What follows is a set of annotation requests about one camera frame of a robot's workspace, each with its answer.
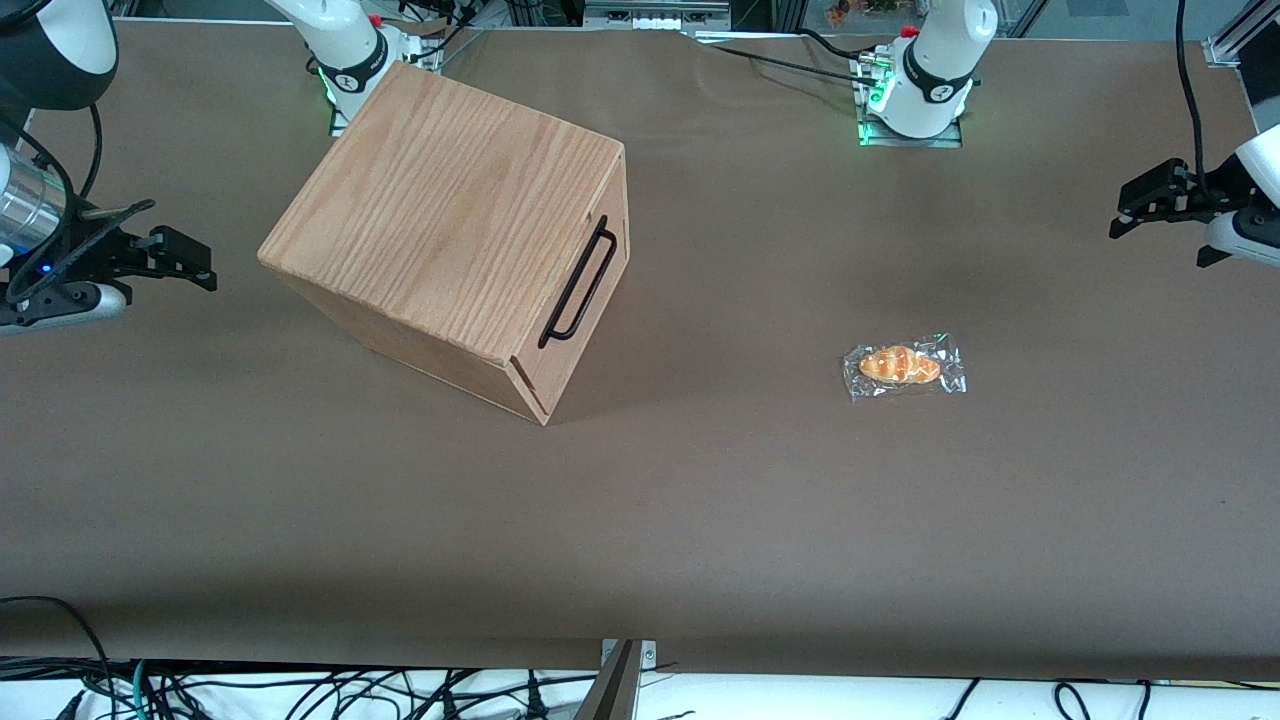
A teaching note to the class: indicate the grey equipment box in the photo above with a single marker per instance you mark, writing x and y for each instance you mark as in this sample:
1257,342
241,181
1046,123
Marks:
655,12

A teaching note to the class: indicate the metal table edge bracket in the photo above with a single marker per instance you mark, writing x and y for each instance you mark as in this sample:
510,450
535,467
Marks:
620,680

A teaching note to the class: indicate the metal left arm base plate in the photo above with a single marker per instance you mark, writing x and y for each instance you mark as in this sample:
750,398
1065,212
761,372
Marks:
950,138

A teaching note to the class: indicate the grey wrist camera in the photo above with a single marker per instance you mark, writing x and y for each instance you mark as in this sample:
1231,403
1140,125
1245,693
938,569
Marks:
1245,240
70,305

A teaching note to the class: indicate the aluminium frame profile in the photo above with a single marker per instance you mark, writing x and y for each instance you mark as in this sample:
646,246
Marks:
1240,30

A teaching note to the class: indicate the wooden drawer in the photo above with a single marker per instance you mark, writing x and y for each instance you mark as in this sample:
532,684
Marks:
603,285

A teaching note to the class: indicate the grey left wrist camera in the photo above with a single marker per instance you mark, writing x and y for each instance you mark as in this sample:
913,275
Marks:
1245,240

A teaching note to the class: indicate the plastic-wrapped bread roll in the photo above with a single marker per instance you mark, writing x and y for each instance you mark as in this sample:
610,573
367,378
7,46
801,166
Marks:
900,365

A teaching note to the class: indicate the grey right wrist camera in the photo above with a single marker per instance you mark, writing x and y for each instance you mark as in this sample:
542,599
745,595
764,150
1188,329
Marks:
70,305

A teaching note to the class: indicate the wooden oak drawer cabinet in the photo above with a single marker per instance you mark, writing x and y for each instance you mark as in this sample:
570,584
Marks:
440,200

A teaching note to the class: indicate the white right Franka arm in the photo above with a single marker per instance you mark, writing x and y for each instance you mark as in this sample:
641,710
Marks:
335,35

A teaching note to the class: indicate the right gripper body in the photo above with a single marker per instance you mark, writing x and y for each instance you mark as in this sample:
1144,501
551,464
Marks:
93,256

